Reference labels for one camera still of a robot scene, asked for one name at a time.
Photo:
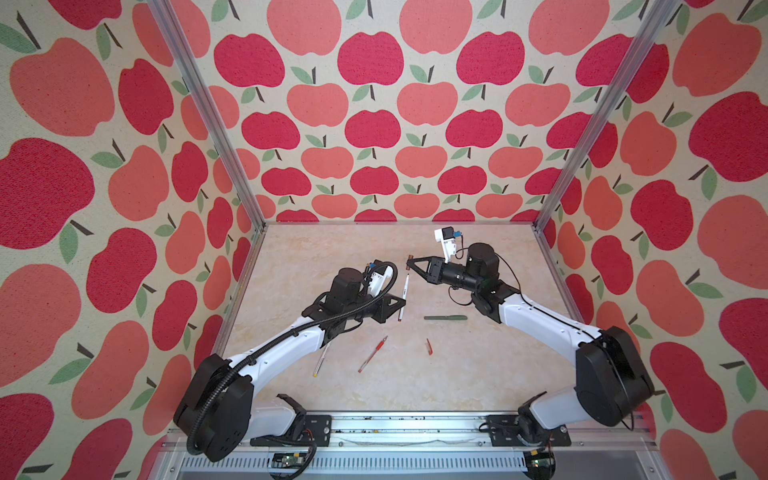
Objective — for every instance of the red gel pen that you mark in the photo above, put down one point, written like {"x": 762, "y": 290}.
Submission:
{"x": 378, "y": 347}

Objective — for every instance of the white slotted cable duct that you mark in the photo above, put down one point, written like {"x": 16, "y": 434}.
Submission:
{"x": 366, "y": 462}

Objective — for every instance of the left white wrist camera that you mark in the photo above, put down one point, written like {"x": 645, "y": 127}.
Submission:
{"x": 377, "y": 277}

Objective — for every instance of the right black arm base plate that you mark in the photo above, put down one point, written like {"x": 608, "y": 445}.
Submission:
{"x": 501, "y": 429}

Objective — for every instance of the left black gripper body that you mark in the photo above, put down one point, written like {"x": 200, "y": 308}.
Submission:
{"x": 375, "y": 310}

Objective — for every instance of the left aluminium frame post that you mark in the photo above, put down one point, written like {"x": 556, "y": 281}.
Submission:
{"x": 170, "y": 27}

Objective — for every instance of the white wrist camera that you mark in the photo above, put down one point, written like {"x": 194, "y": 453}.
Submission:
{"x": 377, "y": 277}
{"x": 451, "y": 242}

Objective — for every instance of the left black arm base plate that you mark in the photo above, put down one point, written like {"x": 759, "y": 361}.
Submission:
{"x": 315, "y": 429}

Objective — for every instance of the right aluminium frame post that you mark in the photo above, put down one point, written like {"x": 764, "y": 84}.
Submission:
{"x": 651, "y": 27}

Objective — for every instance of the white patterned pen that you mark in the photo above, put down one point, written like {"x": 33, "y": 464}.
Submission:
{"x": 404, "y": 297}

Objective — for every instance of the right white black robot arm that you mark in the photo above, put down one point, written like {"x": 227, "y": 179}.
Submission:
{"x": 611, "y": 380}

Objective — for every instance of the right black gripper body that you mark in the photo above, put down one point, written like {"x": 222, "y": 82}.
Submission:
{"x": 452, "y": 274}

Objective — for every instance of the aluminium frame post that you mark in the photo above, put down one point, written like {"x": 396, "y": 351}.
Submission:
{"x": 651, "y": 27}
{"x": 170, "y": 27}

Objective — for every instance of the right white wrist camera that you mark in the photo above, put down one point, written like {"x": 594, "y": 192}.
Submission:
{"x": 451, "y": 242}

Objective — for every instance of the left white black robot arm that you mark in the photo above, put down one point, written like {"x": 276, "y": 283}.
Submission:
{"x": 217, "y": 412}

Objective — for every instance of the green fountain pen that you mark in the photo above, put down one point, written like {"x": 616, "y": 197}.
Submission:
{"x": 451, "y": 317}

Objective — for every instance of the aluminium front frame rail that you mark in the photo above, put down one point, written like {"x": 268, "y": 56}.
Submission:
{"x": 445, "y": 430}

